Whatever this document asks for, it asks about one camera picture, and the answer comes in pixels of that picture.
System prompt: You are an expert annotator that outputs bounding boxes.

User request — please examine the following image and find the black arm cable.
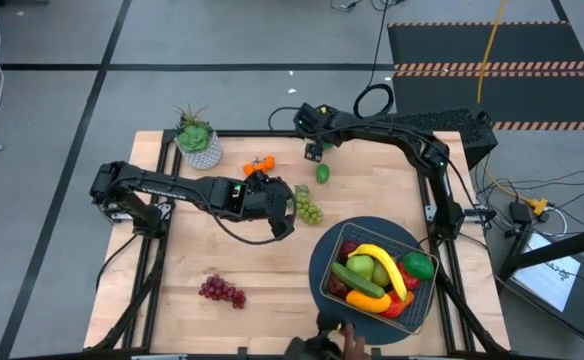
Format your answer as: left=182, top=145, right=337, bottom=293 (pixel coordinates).
left=267, top=105, right=303, bottom=132
left=204, top=197, right=298, bottom=247

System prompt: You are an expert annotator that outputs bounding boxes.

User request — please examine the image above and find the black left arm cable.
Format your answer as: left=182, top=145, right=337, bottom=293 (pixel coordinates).
left=204, top=197, right=298, bottom=247

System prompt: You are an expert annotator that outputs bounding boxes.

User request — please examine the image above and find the black power adapter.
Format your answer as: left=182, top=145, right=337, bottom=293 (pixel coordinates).
left=509, top=200, right=533, bottom=225

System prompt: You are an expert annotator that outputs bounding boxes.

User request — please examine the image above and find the yellow banana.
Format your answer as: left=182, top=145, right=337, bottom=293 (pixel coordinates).
left=347, top=243, right=409, bottom=303

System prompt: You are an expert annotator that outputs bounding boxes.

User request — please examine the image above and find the person's hand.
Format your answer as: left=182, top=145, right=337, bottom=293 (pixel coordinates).
left=341, top=323, right=373, bottom=360

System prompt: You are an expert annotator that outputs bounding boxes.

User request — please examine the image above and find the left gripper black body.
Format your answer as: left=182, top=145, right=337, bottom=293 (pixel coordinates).
left=244, top=170, right=297, bottom=220

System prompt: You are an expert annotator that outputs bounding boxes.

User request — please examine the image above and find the black hanging coiled cable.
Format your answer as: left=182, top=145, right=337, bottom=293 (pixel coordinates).
left=352, top=0, right=396, bottom=121

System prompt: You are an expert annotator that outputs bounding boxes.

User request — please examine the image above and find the bright red apple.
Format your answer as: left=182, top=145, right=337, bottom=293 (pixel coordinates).
left=338, top=239, right=361, bottom=264

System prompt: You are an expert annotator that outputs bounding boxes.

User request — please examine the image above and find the red bell pepper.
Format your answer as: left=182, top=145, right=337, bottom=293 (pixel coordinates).
left=396, top=262, right=422, bottom=291

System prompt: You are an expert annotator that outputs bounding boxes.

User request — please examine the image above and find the dark round plate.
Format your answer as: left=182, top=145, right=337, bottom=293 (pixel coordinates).
left=308, top=215, right=441, bottom=346

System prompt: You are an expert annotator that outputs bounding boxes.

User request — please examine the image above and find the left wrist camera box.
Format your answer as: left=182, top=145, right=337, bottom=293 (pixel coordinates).
left=269, top=214, right=297, bottom=242

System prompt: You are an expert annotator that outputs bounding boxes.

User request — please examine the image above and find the yellow cable connector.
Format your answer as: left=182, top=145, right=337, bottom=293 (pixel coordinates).
left=524, top=197, right=551, bottom=217

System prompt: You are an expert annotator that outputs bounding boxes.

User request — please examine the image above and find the gold wire basket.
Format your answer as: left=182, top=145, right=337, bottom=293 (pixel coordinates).
left=319, top=222, right=441, bottom=335

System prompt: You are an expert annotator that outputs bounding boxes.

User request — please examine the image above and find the red orange mango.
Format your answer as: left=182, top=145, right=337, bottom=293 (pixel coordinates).
left=379, top=288, right=416, bottom=320

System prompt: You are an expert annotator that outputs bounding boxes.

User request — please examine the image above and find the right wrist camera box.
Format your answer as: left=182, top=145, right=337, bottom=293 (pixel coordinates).
left=304, top=142, right=325, bottom=164

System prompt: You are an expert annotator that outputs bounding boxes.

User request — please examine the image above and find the large green pear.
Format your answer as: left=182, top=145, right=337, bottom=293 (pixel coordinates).
left=345, top=253, right=376, bottom=281

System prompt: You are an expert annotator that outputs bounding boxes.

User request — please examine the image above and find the silver mounting bracket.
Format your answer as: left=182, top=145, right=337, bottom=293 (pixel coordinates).
left=102, top=202, right=173, bottom=224
left=424, top=203, right=497, bottom=224

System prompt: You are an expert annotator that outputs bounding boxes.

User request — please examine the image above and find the green grape bunch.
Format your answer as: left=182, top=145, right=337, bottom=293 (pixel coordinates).
left=286, top=183, right=325, bottom=226

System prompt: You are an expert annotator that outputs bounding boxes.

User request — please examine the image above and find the red grape bunch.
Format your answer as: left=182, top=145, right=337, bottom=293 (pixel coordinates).
left=198, top=273, right=247, bottom=310

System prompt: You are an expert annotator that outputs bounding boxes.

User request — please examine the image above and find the person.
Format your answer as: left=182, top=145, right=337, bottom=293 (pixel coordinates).
left=282, top=335, right=346, bottom=360

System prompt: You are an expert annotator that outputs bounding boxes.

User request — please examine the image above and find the black hazard-striped floor mat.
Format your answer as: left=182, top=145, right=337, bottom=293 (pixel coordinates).
left=386, top=20, right=584, bottom=132

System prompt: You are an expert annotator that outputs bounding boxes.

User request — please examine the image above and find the orange tangerine cluster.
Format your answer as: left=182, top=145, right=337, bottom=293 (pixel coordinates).
left=242, top=155, right=277, bottom=177

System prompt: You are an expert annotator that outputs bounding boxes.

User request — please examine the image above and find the green cucumber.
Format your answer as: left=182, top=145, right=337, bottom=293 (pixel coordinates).
left=330, top=261, right=387, bottom=300

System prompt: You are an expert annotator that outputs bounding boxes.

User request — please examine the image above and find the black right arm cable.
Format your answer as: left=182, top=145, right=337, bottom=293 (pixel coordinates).
left=267, top=105, right=303, bottom=132

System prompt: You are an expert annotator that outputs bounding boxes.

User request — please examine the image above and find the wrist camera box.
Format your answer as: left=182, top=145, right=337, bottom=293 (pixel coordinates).
left=304, top=142, right=325, bottom=164
left=269, top=214, right=297, bottom=242

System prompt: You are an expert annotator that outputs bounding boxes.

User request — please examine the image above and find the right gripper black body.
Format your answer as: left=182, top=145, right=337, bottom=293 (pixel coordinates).
left=294, top=102, right=346, bottom=146

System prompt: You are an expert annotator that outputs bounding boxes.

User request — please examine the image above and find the black perforated computer case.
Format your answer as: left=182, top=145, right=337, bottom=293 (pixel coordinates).
left=386, top=105, right=499, bottom=166

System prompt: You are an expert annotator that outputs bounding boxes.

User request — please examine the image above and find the yellow hanging cable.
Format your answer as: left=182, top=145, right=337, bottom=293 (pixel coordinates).
left=475, top=0, right=507, bottom=105

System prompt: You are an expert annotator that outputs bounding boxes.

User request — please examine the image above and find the black side table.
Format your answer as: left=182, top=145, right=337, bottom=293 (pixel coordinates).
left=496, top=224, right=584, bottom=351

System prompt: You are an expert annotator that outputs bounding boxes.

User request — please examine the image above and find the succulent in white pot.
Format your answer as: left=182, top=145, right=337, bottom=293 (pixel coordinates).
left=173, top=102, right=223, bottom=171

